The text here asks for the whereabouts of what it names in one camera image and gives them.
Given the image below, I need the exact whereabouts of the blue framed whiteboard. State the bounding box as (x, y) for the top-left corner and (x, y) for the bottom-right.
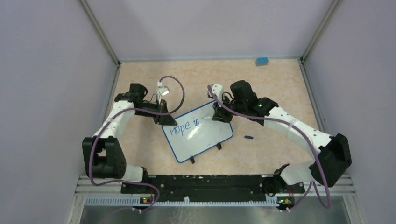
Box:
(162, 100), (234, 163)

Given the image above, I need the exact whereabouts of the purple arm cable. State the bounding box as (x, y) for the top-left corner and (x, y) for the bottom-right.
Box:
(206, 86), (332, 211)
(88, 76), (185, 213)

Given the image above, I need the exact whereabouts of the white cable duct rail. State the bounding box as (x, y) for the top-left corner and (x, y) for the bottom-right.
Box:
(85, 196), (279, 207)

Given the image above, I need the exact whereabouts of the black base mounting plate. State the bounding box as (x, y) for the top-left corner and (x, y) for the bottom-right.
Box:
(120, 175), (305, 202)

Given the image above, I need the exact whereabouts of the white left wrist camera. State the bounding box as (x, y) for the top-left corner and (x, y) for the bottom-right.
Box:
(156, 81), (170, 97)

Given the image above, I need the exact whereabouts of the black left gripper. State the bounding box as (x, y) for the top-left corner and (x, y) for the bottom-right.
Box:
(135, 98), (177, 126)

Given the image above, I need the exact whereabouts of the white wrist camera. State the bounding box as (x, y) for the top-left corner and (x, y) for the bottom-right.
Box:
(156, 81), (170, 97)
(210, 84), (224, 101)

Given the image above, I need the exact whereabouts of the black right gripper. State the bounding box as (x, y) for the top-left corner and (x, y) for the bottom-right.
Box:
(212, 94), (246, 124)

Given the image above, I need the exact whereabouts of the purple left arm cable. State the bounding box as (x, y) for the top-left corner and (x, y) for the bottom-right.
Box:
(88, 76), (185, 213)

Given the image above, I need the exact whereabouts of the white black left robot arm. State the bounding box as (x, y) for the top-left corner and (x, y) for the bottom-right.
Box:
(82, 83), (177, 193)

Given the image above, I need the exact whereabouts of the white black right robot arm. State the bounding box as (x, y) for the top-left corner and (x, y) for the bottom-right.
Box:
(207, 80), (352, 192)

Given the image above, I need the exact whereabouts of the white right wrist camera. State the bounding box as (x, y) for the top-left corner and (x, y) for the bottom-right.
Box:
(210, 84), (224, 101)

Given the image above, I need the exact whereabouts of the blue toy brick block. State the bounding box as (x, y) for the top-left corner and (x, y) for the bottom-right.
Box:
(255, 57), (269, 66)

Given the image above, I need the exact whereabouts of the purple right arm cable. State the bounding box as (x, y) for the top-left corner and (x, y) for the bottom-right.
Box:
(206, 86), (332, 211)

